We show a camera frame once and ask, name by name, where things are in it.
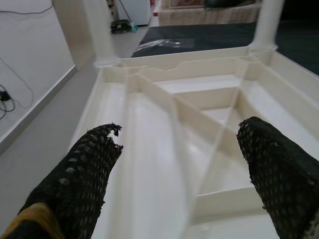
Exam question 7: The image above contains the black tablecloth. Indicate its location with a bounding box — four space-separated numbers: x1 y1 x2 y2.
132 21 319 76

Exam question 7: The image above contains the white appliance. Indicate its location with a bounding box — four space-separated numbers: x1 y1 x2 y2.
116 0 152 26

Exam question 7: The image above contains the yellow rubber band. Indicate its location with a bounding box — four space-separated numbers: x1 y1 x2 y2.
0 203 63 239

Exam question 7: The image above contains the clear tape strip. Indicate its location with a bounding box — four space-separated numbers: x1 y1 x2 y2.
138 38 195 50

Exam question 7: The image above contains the broom with teal head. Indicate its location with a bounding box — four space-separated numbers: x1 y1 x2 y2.
119 0 139 34

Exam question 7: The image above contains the black round basket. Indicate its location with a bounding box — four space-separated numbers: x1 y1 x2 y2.
110 19 132 34

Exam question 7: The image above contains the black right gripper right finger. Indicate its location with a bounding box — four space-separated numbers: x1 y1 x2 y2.
236 116 319 239

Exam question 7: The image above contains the white plastic table top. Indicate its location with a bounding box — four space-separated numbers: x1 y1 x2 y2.
72 46 319 239

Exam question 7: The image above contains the beige striped cloth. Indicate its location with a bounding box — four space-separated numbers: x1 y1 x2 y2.
159 0 258 26

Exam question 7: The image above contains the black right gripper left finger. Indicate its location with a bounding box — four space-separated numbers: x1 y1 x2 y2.
4 121 124 239

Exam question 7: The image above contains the black power cable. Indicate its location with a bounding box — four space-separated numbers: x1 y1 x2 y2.
0 0 54 120

